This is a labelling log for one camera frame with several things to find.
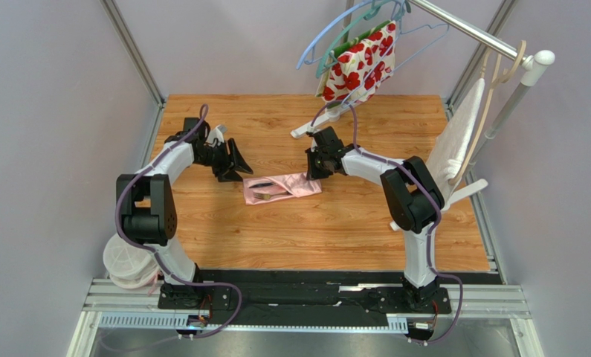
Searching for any thin blue wire hanger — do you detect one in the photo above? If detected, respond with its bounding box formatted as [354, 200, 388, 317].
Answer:
[330, 3, 450, 109]

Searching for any white clothes rack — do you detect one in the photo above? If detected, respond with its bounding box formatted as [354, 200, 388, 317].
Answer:
[290, 0, 557, 233]

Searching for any pink cloth napkin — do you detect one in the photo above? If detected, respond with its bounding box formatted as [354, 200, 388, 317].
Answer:
[243, 172, 322, 205]

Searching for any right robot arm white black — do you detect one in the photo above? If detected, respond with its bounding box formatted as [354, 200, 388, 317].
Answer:
[306, 126, 445, 291]

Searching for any teal green hanger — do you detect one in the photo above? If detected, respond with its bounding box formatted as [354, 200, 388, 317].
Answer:
[315, 1, 411, 79]

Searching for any black handled knife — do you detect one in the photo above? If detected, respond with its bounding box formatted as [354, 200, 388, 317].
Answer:
[248, 181, 275, 189]

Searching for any purple cable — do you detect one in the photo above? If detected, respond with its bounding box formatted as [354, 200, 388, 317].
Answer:
[114, 103, 244, 340]
[309, 101, 465, 346]

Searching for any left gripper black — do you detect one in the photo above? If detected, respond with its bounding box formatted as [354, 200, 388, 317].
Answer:
[196, 138, 253, 183]

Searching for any white mesh basket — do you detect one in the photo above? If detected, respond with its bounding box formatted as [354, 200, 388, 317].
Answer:
[103, 234, 159, 289]

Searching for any red floral cloth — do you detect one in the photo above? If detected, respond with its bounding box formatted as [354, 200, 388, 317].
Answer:
[316, 21, 398, 105]

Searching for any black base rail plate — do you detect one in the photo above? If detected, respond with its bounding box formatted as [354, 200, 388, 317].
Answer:
[158, 269, 455, 327]

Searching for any light blue hanger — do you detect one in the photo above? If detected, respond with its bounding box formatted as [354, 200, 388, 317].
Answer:
[295, 1, 404, 70]

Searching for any white hanging cloth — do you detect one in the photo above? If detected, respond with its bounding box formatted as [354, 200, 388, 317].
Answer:
[426, 78, 485, 200]

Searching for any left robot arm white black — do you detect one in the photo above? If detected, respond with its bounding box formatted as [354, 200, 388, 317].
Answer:
[114, 118, 253, 286]

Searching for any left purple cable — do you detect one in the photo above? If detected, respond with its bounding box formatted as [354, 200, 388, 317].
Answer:
[114, 103, 244, 340]

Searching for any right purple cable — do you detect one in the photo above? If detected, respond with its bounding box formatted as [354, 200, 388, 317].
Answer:
[309, 101, 465, 346]

